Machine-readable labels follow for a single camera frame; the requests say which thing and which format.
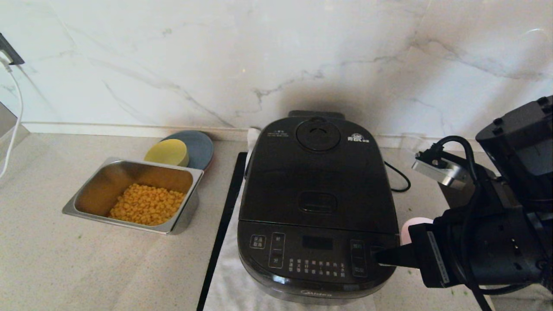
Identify white round bowl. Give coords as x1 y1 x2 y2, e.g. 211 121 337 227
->
400 217 434 246

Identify black rice cooker lid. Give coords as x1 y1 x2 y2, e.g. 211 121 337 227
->
239 111 400 235

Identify black rice cooker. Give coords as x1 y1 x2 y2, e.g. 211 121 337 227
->
237 128 400 305

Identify white towel under cooker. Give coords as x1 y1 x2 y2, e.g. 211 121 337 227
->
203 128 376 311

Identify yellow small bowl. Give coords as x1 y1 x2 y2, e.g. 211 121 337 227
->
144 139 190 168

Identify stainless steel sink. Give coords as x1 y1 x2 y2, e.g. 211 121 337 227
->
437 179 476 210

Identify clear glass cup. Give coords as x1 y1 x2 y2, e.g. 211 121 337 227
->
400 133 432 162

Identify blue-grey round plate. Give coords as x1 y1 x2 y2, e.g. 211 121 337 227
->
161 131 214 171

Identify yellow corn kernels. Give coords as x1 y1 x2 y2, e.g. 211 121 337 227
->
109 183 186 226

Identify stainless steel tray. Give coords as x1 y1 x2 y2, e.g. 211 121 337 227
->
62 157 204 235

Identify grey appliance edge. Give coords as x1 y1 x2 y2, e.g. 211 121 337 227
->
0 102 31 162

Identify black power cord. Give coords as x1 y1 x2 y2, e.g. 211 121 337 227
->
383 161 411 193

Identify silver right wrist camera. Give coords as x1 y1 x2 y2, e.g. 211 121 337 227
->
411 151 470 190

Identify white cable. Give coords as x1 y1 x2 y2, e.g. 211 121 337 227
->
0 52 25 180

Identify black wall socket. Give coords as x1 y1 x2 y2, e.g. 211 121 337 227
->
0 32 26 67

